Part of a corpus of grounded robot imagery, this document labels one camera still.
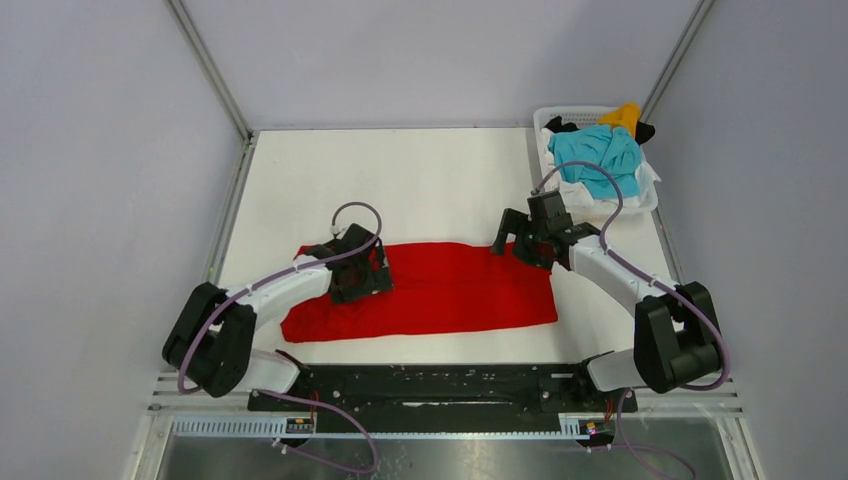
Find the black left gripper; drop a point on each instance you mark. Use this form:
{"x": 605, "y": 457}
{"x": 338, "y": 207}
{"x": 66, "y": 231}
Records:
{"x": 377, "y": 280}

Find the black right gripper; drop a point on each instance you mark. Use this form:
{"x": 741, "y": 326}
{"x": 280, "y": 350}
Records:
{"x": 525, "y": 234}

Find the red t shirt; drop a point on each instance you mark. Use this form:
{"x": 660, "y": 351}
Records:
{"x": 438, "y": 288}

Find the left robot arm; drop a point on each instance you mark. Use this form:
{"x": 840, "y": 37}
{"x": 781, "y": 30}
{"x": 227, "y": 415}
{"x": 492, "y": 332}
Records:
{"x": 212, "y": 342}

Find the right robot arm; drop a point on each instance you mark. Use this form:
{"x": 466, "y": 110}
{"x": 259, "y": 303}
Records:
{"x": 676, "y": 341}

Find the teal t shirt in basket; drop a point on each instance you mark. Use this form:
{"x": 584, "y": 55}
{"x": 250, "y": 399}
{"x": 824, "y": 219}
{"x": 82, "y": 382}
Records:
{"x": 611, "y": 148}

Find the white plastic laundry basket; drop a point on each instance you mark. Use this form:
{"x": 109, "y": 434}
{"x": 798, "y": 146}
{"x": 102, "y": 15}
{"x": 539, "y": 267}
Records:
{"x": 582, "y": 116}

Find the black t shirt in basket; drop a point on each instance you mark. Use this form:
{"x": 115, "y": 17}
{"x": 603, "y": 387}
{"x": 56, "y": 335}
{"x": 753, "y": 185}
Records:
{"x": 643, "y": 133}

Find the yellow t shirt in basket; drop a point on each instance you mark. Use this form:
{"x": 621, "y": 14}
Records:
{"x": 626, "y": 116}

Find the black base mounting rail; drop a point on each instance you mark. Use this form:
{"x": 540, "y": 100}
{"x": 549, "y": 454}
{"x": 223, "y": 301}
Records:
{"x": 488, "y": 395}

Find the white slotted cable duct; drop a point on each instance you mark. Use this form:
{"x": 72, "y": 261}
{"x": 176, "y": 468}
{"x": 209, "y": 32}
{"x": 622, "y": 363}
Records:
{"x": 301, "y": 428}

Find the aluminium frame rails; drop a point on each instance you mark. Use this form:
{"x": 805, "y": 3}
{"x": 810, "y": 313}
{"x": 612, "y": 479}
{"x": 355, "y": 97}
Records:
{"x": 722, "y": 402}

